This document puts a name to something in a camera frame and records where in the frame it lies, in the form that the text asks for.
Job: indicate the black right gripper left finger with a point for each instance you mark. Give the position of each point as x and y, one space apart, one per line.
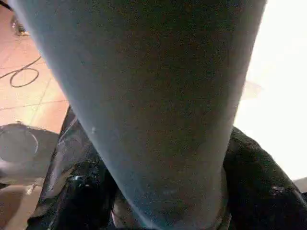
76 196

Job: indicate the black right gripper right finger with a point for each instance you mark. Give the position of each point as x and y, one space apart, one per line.
259 196

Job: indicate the white plastic table leg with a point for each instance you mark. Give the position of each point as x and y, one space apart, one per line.
156 95

